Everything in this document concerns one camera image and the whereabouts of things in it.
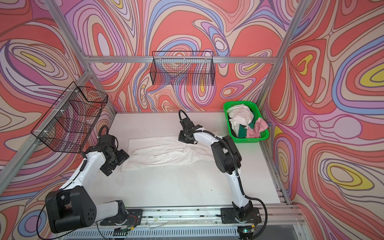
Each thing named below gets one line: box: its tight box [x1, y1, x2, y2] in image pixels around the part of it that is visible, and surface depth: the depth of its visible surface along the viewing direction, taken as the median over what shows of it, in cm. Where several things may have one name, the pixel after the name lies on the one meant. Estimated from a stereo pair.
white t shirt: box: [121, 136, 215, 171], surface depth 98 cm
